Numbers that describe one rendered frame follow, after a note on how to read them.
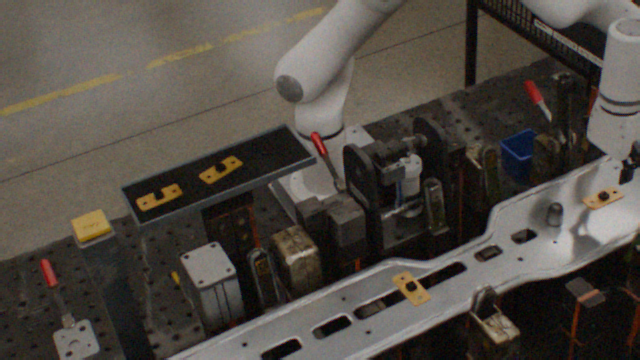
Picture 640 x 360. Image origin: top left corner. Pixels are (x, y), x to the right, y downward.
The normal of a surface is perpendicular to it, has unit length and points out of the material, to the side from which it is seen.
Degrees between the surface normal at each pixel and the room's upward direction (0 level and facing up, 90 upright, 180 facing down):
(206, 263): 0
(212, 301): 90
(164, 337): 0
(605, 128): 90
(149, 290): 0
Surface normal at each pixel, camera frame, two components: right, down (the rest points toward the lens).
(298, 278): 0.47, 0.54
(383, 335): -0.09, -0.76
